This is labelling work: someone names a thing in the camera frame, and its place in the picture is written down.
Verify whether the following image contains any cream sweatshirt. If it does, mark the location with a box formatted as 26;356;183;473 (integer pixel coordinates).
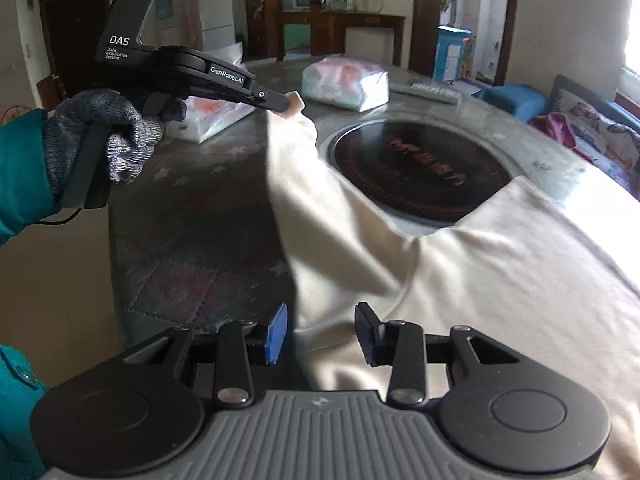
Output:
266;93;639;479

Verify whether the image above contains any teal sleeve forearm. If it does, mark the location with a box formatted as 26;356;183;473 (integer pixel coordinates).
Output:
0;108;60;245

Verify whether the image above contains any gloved left hand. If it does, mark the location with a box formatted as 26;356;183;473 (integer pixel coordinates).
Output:
42;89;186;200

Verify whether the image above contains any plastic bag on table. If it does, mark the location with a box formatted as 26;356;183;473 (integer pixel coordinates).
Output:
167;41;256;146

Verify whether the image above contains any white refrigerator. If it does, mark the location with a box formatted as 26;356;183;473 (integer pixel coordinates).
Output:
195;0;235;51

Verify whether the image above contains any dark wooden cabinet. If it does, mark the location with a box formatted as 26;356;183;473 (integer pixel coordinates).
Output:
244;0;406;66

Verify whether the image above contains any tissue pack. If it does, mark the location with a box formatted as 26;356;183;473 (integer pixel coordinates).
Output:
300;56;390;113

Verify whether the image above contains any black round induction cooktop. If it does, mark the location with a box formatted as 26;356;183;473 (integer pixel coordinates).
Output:
328;119;512;226

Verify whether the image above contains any grey remote control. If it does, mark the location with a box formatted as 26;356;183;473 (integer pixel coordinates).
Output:
390;82;462;105

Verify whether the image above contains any butterfly pillow left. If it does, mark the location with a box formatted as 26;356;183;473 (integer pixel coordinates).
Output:
551;89;639;198

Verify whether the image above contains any magenta cloth on sofa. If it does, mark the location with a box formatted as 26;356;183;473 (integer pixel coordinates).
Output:
529;112;593;164

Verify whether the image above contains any blue cabinet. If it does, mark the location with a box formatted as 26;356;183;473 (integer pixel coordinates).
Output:
433;25;472;82

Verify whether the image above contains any blue sofa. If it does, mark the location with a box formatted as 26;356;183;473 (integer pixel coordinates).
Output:
474;75;639;134

